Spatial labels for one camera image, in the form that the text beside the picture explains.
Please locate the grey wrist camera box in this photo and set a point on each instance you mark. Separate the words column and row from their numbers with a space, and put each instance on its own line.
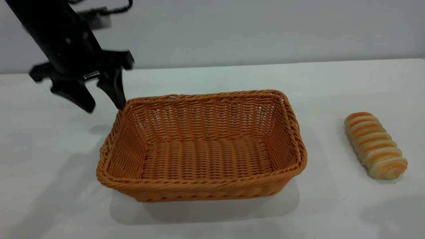
column 94, row 19

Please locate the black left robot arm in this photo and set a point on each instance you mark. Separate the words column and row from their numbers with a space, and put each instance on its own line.
column 40, row 16

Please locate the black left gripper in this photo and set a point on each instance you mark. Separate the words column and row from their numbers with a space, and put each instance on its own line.
column 76, row 56

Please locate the striped orange cream bread roll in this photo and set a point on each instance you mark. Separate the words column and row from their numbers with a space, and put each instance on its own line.
column 375, row 146

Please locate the orange woven wicker basket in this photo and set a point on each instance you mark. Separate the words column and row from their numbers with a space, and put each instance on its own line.
column 202, row 159

